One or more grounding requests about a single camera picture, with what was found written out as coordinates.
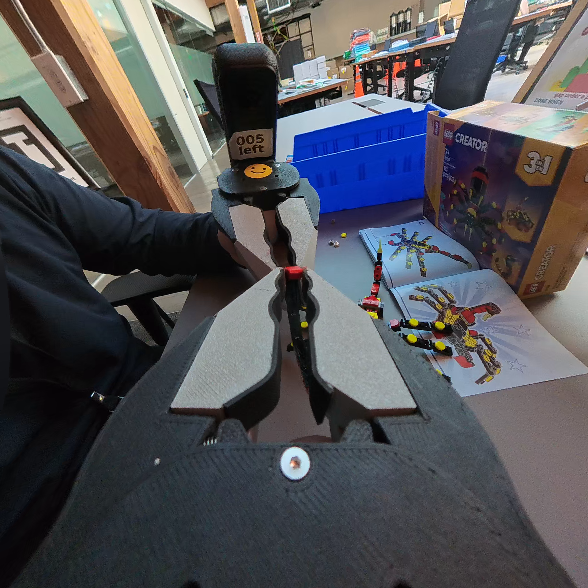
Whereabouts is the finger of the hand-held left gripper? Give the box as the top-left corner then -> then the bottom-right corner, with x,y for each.
276,197 -> 319,269
228,204 -> 281,279

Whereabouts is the blue plastic bin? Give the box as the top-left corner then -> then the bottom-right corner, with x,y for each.
292,103 -> 453,214

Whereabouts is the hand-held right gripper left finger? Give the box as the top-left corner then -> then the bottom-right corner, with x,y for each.
170,267 -> 285,431

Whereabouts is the black office chair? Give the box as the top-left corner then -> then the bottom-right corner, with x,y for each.
432,0 -> 522,111

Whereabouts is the black red lego claw arm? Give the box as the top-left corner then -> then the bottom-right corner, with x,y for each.
282,266 -> 318,396

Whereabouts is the lego set box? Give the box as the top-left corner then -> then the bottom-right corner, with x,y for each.
423,100 -> 588,299

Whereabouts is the white wall switch plate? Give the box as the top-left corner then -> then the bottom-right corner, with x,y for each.
31,53 -> 88,107

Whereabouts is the lego instruction booklet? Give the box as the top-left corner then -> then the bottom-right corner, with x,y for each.
358,220 -> 588,398

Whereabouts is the black armrest chair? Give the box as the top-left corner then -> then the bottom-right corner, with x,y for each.
101,273 -> 196,345

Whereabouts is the black yellow lego scorpion model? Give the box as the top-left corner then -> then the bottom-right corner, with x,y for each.
358,239 -> 455,386

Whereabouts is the framed marker sign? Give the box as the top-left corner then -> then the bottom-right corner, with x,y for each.
0,96 -> 99,189

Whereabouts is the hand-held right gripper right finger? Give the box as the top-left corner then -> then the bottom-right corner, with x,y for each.
301,269 -> 418,427

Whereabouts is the person's left hand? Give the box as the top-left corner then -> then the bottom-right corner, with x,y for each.
217,230 -> 250,268

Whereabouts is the wooden post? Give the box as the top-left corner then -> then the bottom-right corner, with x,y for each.
21,0 -> 196,214

